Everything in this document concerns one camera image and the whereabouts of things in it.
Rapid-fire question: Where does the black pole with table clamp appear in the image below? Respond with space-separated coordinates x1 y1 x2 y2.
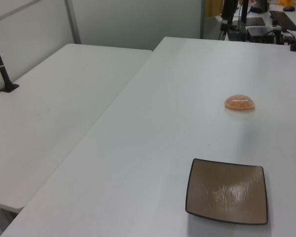
0 26 20 93

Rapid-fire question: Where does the grey partition edge post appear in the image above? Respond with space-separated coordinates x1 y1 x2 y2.
199 0 206 40

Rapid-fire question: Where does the thin black stand pole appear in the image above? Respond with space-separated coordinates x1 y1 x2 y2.
238 0 249 42

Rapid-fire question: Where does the orange glazed bread bun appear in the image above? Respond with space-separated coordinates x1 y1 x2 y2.
223 93 256 111

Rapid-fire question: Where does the yellow panel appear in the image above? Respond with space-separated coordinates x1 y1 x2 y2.
204 0 224 18

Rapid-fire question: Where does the black monitor base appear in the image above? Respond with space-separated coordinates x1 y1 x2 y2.
250 0 270 13

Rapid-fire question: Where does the black keyboard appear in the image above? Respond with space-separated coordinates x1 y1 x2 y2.
269 10 296 32

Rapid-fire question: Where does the black electronics box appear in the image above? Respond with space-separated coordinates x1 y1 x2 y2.
246 26 283 44

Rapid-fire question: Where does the black camera stand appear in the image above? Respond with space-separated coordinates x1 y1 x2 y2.
221 0 238 40

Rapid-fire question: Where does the square brown ceramic plate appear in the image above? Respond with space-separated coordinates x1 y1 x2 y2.
185 158 269 226

